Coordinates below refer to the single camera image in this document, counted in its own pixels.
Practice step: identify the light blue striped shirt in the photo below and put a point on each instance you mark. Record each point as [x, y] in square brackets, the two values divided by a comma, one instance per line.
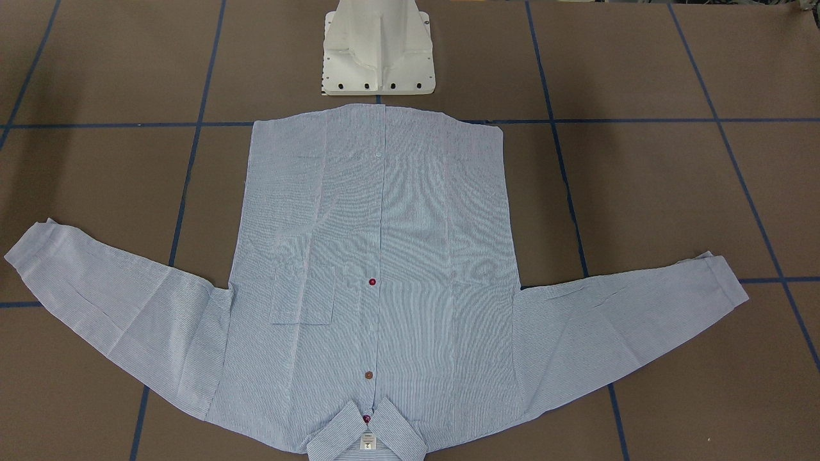
[374, 308]

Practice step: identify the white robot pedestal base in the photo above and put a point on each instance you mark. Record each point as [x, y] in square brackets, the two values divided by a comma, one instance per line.
[377, 48]

